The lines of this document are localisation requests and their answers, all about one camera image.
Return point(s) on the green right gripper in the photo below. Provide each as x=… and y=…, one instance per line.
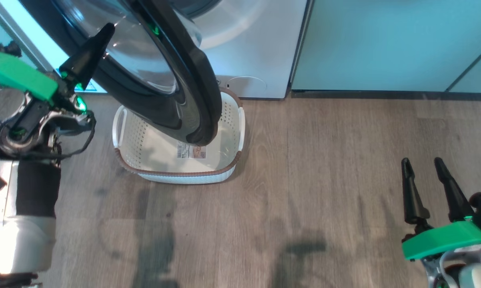
x=444, y=242

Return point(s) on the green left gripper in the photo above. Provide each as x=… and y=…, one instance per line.
x=16, y=72

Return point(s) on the black round glass washer door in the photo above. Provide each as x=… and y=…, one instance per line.
x=196, y=80

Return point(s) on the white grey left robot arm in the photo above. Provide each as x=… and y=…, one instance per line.
x=24, y=240

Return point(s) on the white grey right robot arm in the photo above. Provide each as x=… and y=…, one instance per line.
x=472, y=274

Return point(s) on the white front-load washing machine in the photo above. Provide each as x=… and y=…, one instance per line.
x=256, y=44

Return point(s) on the blue energy label sticker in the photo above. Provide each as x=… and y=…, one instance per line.
x=92, y=87

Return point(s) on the cream perforated laundry basket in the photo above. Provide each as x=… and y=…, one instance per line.
x=156, y=160

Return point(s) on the paper label inside basket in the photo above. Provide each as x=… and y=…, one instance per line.
x=192, y=152

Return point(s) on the plain pale green cabinet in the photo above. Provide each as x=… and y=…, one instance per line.
x=384, y=44

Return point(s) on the round drain filter cover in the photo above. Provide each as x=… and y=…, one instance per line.
x=248, y=86

